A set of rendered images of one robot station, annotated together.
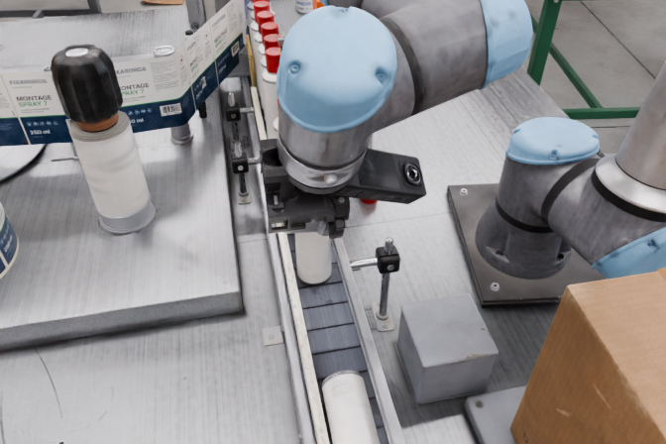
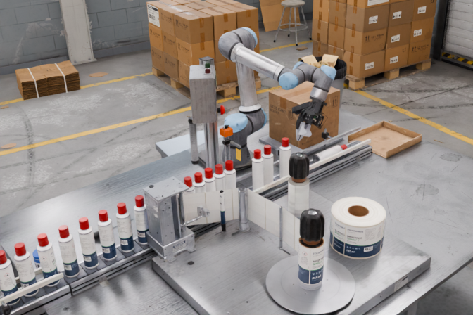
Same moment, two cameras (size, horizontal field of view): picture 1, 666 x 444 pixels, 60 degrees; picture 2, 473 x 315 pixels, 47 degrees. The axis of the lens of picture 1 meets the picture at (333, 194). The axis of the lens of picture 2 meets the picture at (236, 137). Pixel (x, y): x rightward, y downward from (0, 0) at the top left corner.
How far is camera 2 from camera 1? 2.70 m
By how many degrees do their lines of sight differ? 91
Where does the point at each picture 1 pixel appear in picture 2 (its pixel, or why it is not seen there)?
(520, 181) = (246, 130)
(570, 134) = (235, 116)
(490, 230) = (244, 154)
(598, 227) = (260, 117)
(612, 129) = not seen: outside the picture
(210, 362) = (324, 194)
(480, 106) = (148, 182)
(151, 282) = (317, 200)
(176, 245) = not seen: hidden behind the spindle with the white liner
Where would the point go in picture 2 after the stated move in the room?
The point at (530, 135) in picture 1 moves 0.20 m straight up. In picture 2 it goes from (239, 120) to (238, 82)
